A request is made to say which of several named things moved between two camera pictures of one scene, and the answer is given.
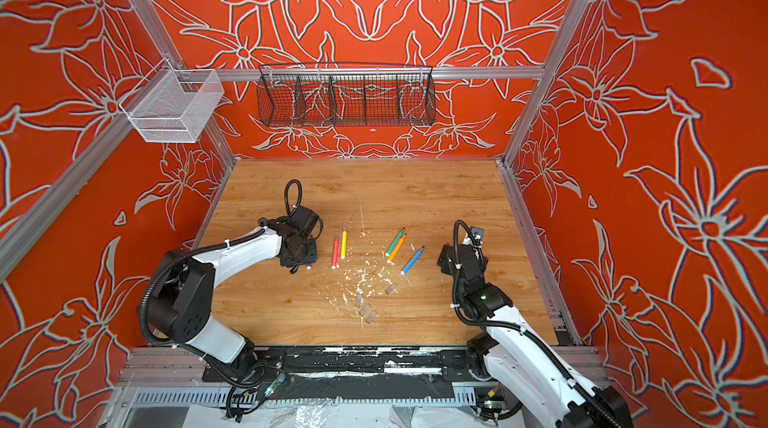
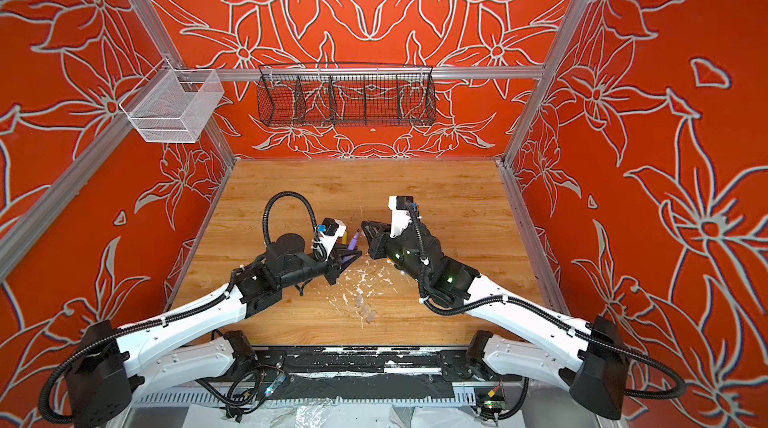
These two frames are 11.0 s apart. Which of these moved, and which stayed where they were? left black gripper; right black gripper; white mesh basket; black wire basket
Moved: left black gripper; right black gripper
Stayed: black wire basket; white mesh basket
